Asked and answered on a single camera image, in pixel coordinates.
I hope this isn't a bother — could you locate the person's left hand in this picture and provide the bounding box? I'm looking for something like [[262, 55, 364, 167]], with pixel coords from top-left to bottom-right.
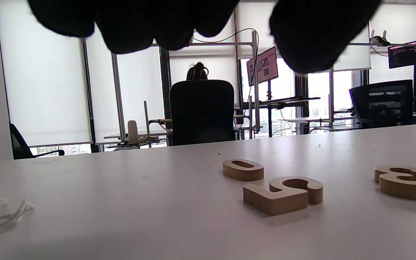
[[27, 0, 382, 75]]

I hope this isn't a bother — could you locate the oval wooden number block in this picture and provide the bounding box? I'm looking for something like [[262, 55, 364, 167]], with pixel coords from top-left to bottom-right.
[[223, 159, 265, 182]]

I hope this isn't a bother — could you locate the cream cylindrical bottle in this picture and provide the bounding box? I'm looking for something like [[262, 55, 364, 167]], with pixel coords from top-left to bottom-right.
[[127, 120, 139, 145]]

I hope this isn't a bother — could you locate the black high-back office chair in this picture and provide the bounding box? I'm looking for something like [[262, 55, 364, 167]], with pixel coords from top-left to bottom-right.
[[169, 80, 236, 146]]

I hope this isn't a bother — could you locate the black computer monitor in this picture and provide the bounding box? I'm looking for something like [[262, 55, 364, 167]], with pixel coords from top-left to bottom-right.
[[246, 46, 279, 86], [388, 35, 416, 69]]

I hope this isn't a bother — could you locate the black chair with chrome base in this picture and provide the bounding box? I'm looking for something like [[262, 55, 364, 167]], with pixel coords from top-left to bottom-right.
[[9, 123, 65, 160]]

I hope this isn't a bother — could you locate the black desk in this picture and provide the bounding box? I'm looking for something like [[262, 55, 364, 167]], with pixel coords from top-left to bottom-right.
[[242, 96, 321, 138]]

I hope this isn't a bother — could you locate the black mesh office chair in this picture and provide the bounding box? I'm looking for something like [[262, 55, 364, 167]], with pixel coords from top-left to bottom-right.
[[349, 79, 414, 129]]

